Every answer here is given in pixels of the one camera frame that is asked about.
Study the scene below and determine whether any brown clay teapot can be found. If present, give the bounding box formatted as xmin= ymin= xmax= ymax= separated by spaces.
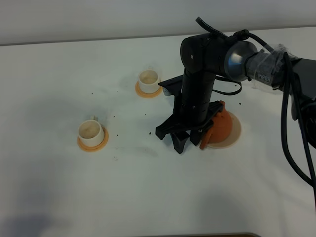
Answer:
xmin=199 ymin=101 xmax=233 ymax=150

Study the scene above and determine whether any near white teacup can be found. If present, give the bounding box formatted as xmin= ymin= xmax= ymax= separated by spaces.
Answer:
xmin=78 ymin=116 xmax=105 ymax=148

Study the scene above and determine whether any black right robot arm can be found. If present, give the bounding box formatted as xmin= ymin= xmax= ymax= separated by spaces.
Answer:
xmin=156 ymin=30 xmax=287 ymax=153

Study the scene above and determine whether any far orange cup coaster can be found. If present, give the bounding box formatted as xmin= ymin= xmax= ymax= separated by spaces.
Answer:
xmin=135 ymin=79 xmax=162 ymax=98

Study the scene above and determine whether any black right camera cable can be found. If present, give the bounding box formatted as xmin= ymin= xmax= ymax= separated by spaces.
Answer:
xmin=196 ymin=16 xmax=316 ymax=188

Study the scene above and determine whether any white teacup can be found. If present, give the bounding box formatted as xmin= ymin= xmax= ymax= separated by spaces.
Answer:
xmin=78 ymin=116 xmax=105 ymax=148
xmin=138 ymin=69 xmax=160 ymax=94

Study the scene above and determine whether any beige round teapot coaster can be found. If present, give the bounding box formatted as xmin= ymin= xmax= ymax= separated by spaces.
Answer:
xmin=207 ymin=111 xmax=242 ymax=149

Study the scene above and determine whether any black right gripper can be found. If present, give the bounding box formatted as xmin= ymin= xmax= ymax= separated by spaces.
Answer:
xmin=156 ymin=70 xmax=216 ymax=154

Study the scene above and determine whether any orange cup coaster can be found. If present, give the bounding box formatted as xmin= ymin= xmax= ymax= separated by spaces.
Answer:
xmin=77 ymin=126 xmax=109 ymax=152
xmin=135 ymin=79 xmax=162 ymax=98

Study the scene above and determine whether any near orange cup coaster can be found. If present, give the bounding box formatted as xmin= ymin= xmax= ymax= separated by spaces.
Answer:
xmin=77 ymin=126 xmax=109 ymax=152

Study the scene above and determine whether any far white teacup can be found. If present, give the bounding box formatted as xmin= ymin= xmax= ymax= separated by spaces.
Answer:
xmin=138 ymin=69 xmax=160 ymax=94

